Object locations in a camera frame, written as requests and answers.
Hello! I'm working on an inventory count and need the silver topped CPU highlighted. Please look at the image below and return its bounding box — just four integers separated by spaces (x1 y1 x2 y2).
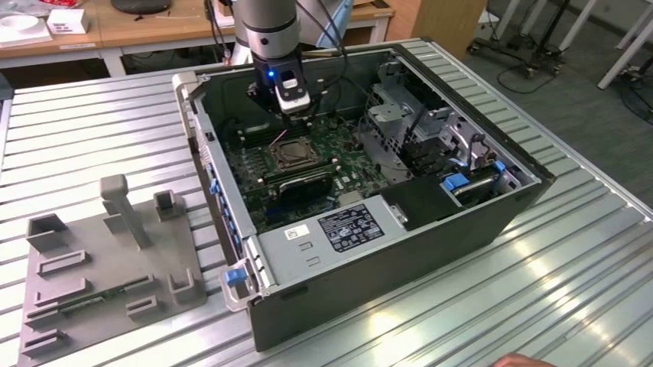
282 143 310 162

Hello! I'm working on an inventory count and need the metal socket cover frame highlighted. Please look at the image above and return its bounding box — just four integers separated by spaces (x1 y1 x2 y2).
269 136 318 171

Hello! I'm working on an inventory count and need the CPU socket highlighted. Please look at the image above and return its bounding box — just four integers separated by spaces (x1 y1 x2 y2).
266 134 322 172

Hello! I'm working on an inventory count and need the silver drive cage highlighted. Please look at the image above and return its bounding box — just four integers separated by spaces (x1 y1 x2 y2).
365 59 461 180

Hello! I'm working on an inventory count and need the green motherboard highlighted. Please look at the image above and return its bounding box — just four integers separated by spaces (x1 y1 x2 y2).
223 114 389 230

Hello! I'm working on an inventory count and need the black graphics card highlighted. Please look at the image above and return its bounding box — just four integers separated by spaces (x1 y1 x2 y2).
278 171 333 206

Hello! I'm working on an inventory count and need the wooden desk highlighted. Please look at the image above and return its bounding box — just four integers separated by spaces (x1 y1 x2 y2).
0 0 397 80

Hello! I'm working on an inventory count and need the black round pad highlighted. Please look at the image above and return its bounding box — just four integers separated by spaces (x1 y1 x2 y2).
111 0 173 15

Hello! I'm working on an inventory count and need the wooden cabinet panel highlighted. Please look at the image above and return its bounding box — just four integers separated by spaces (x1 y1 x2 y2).
410 0 489 60

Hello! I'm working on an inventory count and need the grey power supply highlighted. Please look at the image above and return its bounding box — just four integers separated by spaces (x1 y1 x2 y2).
253 194 409 287

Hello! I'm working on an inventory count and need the white cardboard box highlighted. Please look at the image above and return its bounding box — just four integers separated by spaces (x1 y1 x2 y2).
46 8 91 35

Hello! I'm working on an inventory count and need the hard disk in blue carrier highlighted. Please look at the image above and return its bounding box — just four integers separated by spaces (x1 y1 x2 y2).
440 172 512 209

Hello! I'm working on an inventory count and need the white square tray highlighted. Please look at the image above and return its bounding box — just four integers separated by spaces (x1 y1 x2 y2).
0 14 52 49

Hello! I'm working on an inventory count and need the grey parts rack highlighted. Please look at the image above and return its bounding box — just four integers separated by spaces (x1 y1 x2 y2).
18 174 210 364

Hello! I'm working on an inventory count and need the black wheeled stand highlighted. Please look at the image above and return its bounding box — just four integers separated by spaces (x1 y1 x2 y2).
469 0 573 81

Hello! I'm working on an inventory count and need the black open PC case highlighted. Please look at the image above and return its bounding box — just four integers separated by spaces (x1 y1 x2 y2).
171 36 557 352

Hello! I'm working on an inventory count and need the green RAM stick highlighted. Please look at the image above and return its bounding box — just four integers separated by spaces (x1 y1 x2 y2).
55 278 154 317

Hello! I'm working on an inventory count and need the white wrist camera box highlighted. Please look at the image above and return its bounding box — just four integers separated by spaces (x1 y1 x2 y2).
274 68 313 115

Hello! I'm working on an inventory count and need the white table frame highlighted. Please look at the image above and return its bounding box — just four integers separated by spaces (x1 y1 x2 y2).
596 0 653 91

